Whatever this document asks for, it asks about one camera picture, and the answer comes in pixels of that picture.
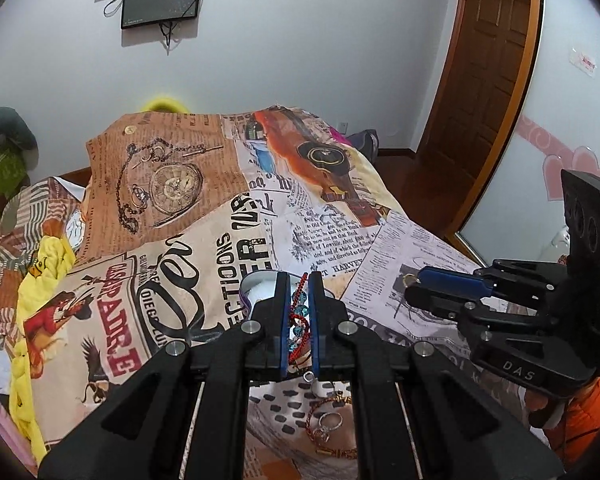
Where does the yellow round object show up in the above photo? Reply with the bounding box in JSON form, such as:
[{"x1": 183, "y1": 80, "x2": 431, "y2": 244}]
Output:
[{"x1": 145, "y1": 93, "x2": 192, "y2": 114}]

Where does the red blue beaded bracelet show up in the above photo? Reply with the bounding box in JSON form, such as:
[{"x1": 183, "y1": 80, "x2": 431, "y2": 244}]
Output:
[{"x1": 287, "y1": 274, "x2": 316, "y2": 383}]

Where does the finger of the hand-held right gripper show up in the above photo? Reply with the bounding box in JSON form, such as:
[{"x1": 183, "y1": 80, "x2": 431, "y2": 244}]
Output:
[
  {"x1": 417, "y1": 260, "x2": 572, "y2": 311},
  {"x1": 405, "y1": 285, "x2": 537, "y2": 356}
]

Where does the newspaper print blanket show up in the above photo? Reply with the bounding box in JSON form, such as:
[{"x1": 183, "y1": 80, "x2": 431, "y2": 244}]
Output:
[{"x1": 0, "y1": 105, "x2": 487, "y2": 480}]

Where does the round white tin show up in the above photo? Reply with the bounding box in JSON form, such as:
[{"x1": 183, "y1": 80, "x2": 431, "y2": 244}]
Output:
[{"x1": 240, "y1": 271, "x2": 306, "y2": 322}]

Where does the brown wooden door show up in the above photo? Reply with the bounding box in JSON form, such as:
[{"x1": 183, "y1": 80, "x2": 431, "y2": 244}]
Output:
[{"x1": 420, "y1": 0, "x2": 532, "y2": 241}]

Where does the striped brown cloth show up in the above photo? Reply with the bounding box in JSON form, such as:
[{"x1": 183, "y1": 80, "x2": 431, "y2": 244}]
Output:
[{"x1": 0, "y1": 175, "x2": 89, "y2": 263}]

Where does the yellow cloth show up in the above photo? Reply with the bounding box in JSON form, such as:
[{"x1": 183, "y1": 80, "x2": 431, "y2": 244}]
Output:
[{"x1": 7, "y1": 235, "x2": 79, "y2": 467}]

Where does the person's right hand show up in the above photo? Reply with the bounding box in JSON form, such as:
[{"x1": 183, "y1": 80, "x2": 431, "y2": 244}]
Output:
[{"x1": 526, "y1": 389, "x2": 565, "y2": 431}]

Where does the pink cloth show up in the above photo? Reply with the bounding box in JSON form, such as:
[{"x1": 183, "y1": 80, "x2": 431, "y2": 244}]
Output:
[{"x1": 0, "y1": 384, "x2": 37, "y2": 477}]

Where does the black monitor cable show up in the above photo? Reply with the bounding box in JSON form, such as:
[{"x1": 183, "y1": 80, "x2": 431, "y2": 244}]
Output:
[{"x1": 159, "y1": 20, "x2": 182, "y2": 54}]

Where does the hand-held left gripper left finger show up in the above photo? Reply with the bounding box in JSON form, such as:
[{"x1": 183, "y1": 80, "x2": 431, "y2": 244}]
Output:
[{"x1": 37, "y1": 272, "x2": 293, "y2": 480}]

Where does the dark grey bag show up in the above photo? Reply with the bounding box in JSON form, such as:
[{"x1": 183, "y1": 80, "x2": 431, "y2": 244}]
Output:
[{"x1": 0, "y1": 106, "x2": 39, "y2": 152}]

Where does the gold chain bracelet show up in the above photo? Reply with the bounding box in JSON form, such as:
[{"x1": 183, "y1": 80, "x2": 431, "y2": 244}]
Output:
[{"x1": 307, "y1": 393, "x2": 354, "y2": 413}]

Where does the green printed cloth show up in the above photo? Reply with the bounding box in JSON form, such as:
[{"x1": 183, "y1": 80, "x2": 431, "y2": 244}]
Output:
[{"x1": 0, "y1": 149, "x2": 32, "y2": 217}]

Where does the purple bag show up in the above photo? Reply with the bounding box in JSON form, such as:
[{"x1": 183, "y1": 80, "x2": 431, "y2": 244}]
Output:
[{"x1": 346, "y1": 130, "x2": 381, "y2": 162}]

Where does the person's right forearm orange sleeve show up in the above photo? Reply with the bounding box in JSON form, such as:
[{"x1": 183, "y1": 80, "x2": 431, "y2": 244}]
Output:
[{"x1": 555, "y1": 375, "x2": 600, "y2": 467}]

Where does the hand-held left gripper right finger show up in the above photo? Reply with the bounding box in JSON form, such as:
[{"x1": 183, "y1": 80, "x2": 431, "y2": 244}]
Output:
[{"x1": 307, "y1": 272, "x2": 566, "y2": 480}]

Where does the silver ring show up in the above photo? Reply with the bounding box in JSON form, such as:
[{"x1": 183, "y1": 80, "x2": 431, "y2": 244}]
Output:
[{"x1": 312, "y1": 412, "x2": 344, "y2": 442}]

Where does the white red wall sticker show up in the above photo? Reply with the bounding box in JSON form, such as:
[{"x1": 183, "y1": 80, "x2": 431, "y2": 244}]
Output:
[{"x1": 569, "y1": 48, "x2": 599, "y2": 78}]

